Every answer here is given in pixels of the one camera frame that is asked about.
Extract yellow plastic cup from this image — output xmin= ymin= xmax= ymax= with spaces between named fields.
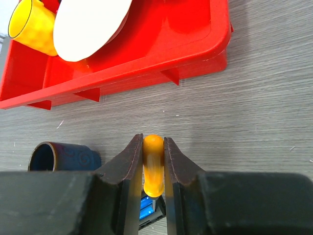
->
xmin=8 ymin=0 xmax=57 ymax=56

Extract orange handled screwdriver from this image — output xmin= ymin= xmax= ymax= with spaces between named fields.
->
xmin=143 ymin=135 xmax=165 ymax=198

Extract red plastic tray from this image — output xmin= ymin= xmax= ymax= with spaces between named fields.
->
xmin=0 ymin=0 xmax=233 ymax=110

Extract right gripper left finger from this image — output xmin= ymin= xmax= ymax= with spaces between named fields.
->
xmin=0 ymin=134 xmax=143 ymax=235

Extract black remote blue batteries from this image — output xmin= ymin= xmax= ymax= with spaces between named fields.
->
xmin=138 ymin=191 xmax=166 ymax=231

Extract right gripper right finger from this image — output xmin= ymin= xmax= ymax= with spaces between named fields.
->
xmin=164 ymin=138 xmax=313 ymax=235

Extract white paper plate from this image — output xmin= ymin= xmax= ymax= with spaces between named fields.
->
xmin=53 ymin=0 xmax=132 ymax=62

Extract dark blue ceramic mug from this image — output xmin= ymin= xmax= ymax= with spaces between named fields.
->
xmin=27 ymin=141 xmax=102 ymax=171

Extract blue aaa battery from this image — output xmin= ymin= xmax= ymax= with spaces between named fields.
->
xmin=140 ymin=195 xmax=153 ymax=210
xmin=139 ymin=205 xmax=155 ymax=220

